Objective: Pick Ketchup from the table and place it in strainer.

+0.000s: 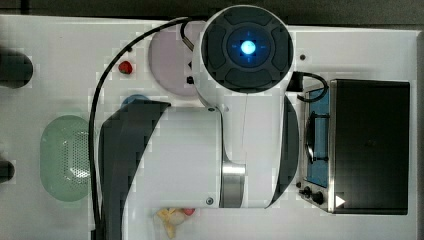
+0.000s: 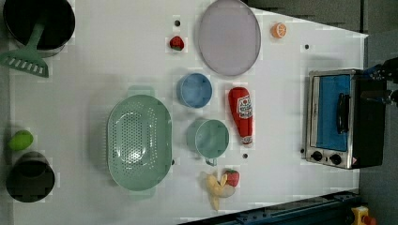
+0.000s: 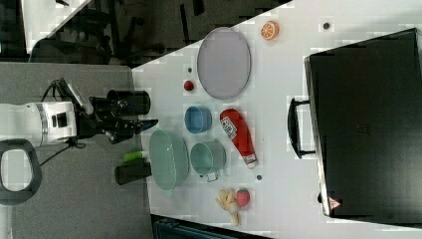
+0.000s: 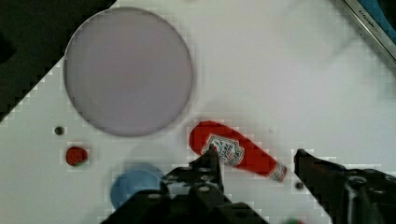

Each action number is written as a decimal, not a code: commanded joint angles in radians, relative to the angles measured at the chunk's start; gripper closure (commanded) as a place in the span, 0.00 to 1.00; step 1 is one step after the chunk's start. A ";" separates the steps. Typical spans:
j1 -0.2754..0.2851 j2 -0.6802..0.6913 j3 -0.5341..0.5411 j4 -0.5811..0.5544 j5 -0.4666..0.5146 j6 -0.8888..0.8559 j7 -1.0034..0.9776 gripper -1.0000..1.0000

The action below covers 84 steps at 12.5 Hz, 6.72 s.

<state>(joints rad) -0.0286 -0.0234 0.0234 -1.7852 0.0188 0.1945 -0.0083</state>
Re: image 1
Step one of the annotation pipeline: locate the black pot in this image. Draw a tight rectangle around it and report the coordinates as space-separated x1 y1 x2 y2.
0 48 33 89

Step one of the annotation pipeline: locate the peeled banana toy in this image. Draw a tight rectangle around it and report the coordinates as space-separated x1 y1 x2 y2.
156 208 186 239

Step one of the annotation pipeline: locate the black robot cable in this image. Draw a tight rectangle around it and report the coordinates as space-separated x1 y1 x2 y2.
87 17 191 234

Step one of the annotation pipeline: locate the large red strawberry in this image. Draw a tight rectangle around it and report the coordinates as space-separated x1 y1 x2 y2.
183 208 195 216

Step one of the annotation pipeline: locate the green oval strainer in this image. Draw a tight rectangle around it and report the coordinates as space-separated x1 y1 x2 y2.
40 115 90 202

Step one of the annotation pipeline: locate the blue cup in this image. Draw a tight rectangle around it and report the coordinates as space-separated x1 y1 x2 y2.
121 94 150 108

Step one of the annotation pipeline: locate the small red strawberry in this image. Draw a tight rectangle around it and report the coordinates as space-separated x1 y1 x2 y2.
118 61 133 75

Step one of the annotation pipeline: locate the silver toaster oven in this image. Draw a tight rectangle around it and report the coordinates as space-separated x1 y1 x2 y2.
297 79 410 215

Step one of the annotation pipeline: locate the black cylindrical container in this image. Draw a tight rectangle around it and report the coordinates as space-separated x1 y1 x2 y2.
0 161 15 183

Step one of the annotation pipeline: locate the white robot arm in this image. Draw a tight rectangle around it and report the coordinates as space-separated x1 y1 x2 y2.
99 5 299 240

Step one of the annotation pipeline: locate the lilac round plate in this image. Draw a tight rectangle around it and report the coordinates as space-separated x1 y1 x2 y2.
148 24 197 98

